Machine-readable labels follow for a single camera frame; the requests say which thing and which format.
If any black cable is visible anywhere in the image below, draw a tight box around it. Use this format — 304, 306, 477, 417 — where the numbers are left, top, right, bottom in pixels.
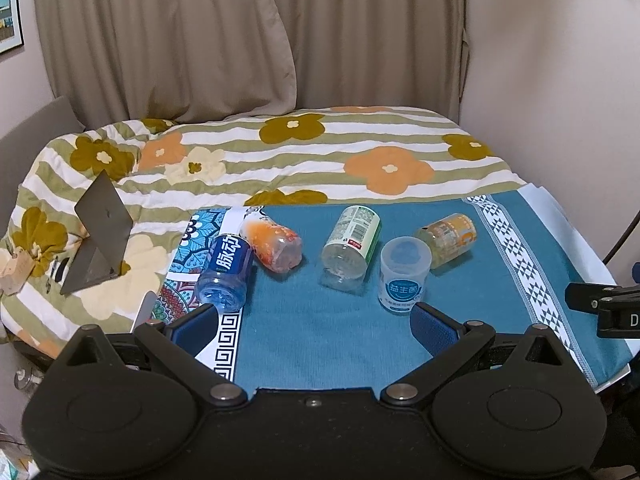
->
602, 209, 640, 267

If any blue label bottle cup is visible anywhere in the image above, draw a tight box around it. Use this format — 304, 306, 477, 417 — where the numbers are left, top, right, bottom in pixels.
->
195, 234, 253, 314

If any framed wall picture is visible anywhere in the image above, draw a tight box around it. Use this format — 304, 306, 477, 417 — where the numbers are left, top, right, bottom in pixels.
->
0, 0, 24, 55

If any clear white label cup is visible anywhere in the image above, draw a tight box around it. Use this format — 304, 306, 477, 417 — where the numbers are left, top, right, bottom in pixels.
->
378, 236, 432, 314

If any orange label small bottle cup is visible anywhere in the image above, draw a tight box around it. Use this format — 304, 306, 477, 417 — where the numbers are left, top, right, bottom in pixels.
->
240, 210, 303, 274

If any orange label yellowish cup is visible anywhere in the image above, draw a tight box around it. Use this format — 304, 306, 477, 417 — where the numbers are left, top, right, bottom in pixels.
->
414, 214, 477, 269

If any beige curtain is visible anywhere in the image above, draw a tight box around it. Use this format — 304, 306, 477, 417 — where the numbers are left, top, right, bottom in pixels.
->
35, 0, 469, 128

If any teal patterned cloth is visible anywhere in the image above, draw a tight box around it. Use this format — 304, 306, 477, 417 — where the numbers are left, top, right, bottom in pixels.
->
131, 192, 633, 395

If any grey headboard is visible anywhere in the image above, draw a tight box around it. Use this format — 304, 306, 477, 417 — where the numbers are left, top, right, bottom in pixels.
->
0, 96, 85, 235

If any green white label cup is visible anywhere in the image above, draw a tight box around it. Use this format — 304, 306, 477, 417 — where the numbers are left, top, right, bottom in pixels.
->
321, 205, 382, 294

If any floral striped bed quilt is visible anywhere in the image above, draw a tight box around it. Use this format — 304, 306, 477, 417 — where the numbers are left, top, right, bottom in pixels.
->
1, 106, 522, 358

